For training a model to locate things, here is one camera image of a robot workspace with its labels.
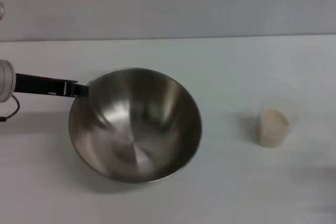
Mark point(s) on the clear plastic measuring cup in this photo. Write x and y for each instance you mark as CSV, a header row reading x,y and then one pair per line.
x,y
273,134

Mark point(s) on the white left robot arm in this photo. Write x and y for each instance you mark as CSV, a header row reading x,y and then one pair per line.
x,y
5,79

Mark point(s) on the white rice grains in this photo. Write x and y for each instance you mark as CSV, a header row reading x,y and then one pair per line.
x,y
274,124

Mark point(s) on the stainless steel mixing bowl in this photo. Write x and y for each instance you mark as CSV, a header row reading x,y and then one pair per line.
x,y
147,119

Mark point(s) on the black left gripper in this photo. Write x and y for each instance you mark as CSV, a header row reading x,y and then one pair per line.
x,y
36,84

